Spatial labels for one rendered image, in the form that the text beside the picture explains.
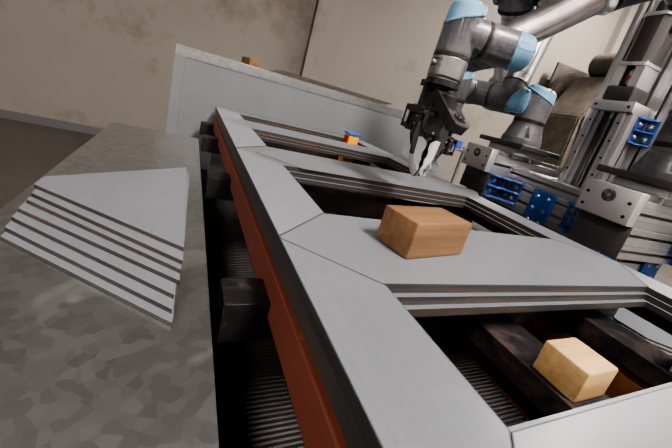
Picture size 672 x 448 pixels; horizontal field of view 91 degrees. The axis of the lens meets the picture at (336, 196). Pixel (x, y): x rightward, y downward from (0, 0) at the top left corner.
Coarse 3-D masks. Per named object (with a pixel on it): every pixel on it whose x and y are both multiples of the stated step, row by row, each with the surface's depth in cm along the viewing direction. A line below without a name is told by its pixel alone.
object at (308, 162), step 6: (294, 156) 84; (300, 156) 86; (306, 156) 88; (312, 156) 91; (300, 162) 79; (306, 162) 81; (312, 162) 83; (318, 162) 85; (306, 168) 74; (312, 168) 76; (318, 168) 78; (324, 168) 80
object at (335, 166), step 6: (318, 156) 93; (324, 162) 87; (330, 162) 89; (336, 162) 92; (330, 168) 82; (336, 168) 84; (342, 168) 86; (348, 168) 88; (336, 174) 77; (342, 174) 79; (348, 174) 81; (354, 174) 83
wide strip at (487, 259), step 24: (336, 216) 49; (288, 240) 37; (312, 240) 39; (336, 240) 41; (360, 240) 43; (480, 240) 57; (504, 240) 62; (528, 240) 66; (552, 240) 72; (360, 264) 36; (384, 264) 38; (408, 264) 40; (432, 264) 42; (456, 264) 44; (480, 264) 46; (504, 264) 49; (528, 264) 52; (552, 264) 55; (576, 264) 59; (600, 264) 64
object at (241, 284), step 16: (224, 288) 37; (240, 288) 38; (256, 288) 39; (224, 304) 35; (240, 304) 36; (256, 304) 36; (224, 320) 36; (240, 320) 36; (256, 320) 37; (416, 320) 48; (432, 320) 49; (448, 320) 51; (528, 320) 60; (544, 320) 62; (224, 336) 36; (240, 336) 37; (256, 336) 38; (272, 336) 39
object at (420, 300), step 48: (288, 144) 115; (384, 192) 83; (432, 192) 91; (288, 288) 33; (432, 288) 37; (480, 288) 40; (528, 288) 44; (576, 288) 49; (624, 288) 55; (336, 384) 22
